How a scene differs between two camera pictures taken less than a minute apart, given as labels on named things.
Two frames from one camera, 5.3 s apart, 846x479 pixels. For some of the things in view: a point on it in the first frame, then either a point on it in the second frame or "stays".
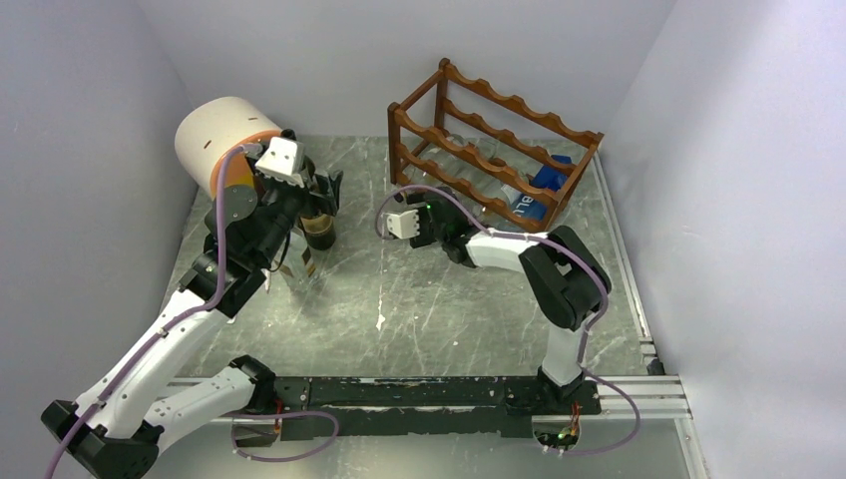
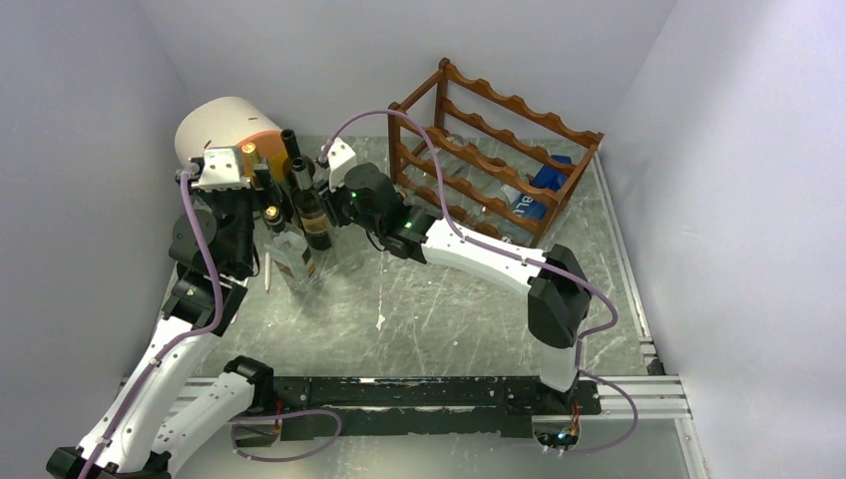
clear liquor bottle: (298, 268) stays
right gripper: (424, 238) → (332, 200)
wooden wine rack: (489, 145) stays
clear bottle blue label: (553, 176) stays
